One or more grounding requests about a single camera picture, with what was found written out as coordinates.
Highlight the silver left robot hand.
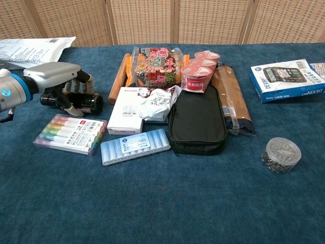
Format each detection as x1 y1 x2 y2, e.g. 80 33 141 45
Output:
23 62 94 117

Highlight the black bottle with red label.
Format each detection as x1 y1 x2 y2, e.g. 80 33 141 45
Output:
40 90 104 115

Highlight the wooden rolling pin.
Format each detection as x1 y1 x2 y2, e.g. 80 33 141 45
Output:
107 53 132 106

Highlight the large white printed bag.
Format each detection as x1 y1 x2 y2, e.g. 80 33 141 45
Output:
0 36 77 71

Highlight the coloured marker set pack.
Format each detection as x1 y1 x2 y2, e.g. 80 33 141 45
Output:
33 113 108 157

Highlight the white cardboard box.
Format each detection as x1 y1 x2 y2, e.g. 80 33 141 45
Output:
107 86 151 136

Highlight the colourful snack bag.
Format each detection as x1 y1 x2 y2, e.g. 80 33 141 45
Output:
124 46 191 90

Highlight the woven folding screen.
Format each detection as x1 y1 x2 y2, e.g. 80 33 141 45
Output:
0 0 325 47

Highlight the crumpled white foil bag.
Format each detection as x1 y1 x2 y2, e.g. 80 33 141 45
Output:
138 85 182 123

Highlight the light blue battery pack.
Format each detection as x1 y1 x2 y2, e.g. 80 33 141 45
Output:
100 128 172 167

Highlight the red lidded cup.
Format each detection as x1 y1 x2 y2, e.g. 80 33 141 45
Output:
188 57 218 71
180 65 214 94
193 50 221 62

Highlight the black zip pouch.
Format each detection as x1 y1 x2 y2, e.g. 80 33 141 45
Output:
168 83 228 157

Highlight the blue table cloth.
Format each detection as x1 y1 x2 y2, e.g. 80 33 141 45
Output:
0 42 325 244

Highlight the brown noodle package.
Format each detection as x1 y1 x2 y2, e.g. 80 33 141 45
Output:
210 62 257 138

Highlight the blue white calculator box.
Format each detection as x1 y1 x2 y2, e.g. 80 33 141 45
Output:
249 58 325 104

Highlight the clear round plastic container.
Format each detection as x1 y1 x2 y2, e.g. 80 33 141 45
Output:
261 137 303 174

